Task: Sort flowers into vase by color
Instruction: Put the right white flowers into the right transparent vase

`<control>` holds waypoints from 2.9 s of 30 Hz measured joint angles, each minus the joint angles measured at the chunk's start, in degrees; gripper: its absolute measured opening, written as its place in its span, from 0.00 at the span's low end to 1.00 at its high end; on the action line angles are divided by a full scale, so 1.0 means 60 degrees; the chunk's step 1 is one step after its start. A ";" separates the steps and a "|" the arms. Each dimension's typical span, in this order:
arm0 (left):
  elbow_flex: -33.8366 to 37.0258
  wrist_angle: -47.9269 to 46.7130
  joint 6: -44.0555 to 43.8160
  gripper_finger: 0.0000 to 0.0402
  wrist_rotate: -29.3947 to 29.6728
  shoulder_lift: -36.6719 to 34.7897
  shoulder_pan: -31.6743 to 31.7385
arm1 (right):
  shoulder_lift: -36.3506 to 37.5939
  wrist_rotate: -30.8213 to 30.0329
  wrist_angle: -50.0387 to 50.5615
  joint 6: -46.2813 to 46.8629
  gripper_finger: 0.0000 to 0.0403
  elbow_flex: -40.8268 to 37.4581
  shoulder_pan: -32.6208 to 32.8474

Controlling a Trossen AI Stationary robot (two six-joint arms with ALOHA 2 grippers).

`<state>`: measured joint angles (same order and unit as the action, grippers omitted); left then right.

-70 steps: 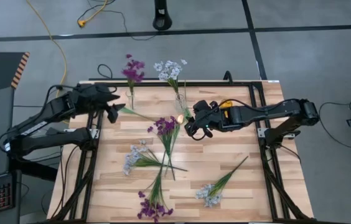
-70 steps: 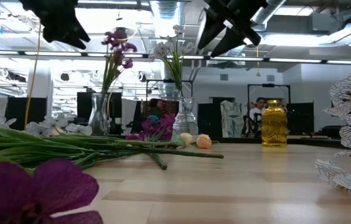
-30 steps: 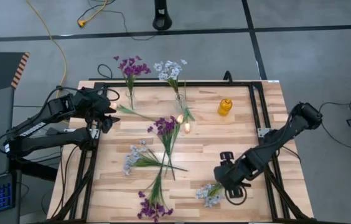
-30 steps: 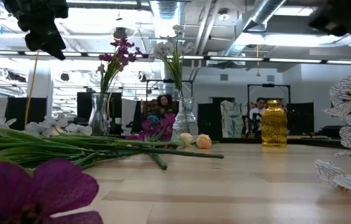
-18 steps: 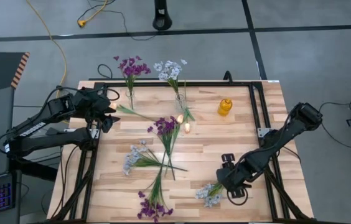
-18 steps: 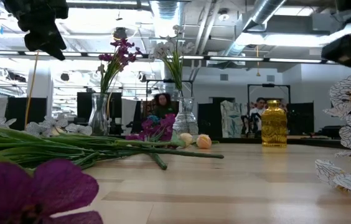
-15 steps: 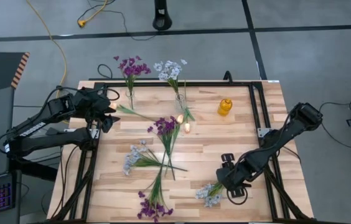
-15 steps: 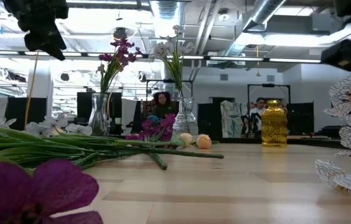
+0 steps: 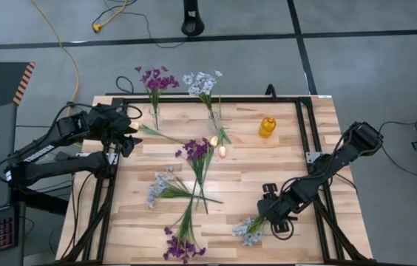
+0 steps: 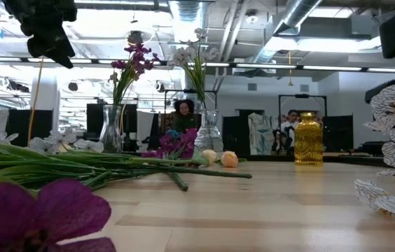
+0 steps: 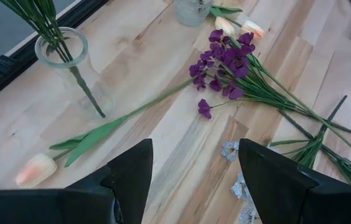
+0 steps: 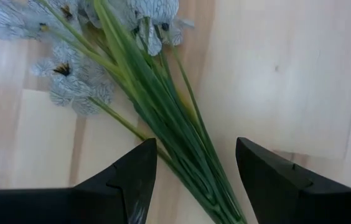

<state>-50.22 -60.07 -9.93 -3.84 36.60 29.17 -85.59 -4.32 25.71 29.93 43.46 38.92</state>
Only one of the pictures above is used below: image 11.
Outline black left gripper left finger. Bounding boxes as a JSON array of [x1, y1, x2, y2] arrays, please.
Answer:
[[0, 138, 154, 224]]

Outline ribbed clear glass vase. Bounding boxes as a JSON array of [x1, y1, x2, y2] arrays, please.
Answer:
[[174, 0, 213, 27]]

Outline peach artificial tulip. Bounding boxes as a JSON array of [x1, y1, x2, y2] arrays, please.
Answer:
[[16, 78, 195, 189], [240, 20, 266, 40], [209, 4, 243, 37]]

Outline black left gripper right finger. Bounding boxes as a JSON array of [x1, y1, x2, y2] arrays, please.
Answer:
[[238, 138, 351, 224]]

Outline smooth clear glass vase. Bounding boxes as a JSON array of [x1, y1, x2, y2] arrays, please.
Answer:
[[34, 26, 116, 123]]

